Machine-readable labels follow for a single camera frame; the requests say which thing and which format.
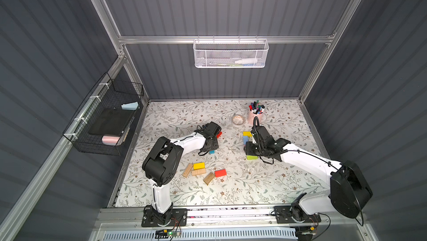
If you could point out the pink eraser in basket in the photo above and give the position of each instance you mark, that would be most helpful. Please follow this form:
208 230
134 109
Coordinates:
110 140

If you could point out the pink pen cup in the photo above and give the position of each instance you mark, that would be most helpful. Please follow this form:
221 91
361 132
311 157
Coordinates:
252 115

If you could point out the black wire wall basket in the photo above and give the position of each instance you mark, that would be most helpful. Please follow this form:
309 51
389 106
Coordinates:
109 93

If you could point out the black notebook in basket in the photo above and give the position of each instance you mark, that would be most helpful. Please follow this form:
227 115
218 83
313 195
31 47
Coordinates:
111 122

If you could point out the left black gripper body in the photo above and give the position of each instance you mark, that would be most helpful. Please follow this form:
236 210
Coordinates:
213 141

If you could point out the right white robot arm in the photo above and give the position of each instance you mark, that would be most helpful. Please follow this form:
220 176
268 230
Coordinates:
347 191

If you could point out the yellow block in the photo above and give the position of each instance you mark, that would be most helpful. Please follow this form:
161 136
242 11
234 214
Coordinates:
198 166
247 133

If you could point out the wooden block left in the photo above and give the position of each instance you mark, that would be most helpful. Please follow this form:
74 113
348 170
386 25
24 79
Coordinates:
188 170

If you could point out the white bottle in basket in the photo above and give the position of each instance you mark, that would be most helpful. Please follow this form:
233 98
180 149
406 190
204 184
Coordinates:
247 61

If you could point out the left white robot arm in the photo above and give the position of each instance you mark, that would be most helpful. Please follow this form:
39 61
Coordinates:
161 164

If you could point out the small glass dish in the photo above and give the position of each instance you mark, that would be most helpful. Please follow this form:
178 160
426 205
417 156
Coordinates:
238 120

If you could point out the wooden block middle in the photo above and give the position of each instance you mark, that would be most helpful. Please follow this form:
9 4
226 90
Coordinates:
198 172

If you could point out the wooden block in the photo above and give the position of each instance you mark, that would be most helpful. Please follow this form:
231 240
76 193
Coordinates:
209 178
188 170
198 172

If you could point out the red block lower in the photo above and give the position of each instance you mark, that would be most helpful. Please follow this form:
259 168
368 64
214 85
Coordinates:
220 173

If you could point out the wooden block right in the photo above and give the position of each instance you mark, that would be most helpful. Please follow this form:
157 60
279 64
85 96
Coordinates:
209 178

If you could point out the lime green block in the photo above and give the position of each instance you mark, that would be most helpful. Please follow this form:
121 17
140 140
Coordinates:
251 157

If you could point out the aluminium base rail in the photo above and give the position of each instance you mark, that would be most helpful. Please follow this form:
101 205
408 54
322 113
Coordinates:
261 222

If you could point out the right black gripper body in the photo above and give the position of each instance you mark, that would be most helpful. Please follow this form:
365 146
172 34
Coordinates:
251 147

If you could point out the white wire mesh basket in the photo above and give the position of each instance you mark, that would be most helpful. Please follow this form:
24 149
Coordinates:
222 54

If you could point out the light blue box in basket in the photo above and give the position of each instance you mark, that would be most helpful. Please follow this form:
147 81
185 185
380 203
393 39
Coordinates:
130 106

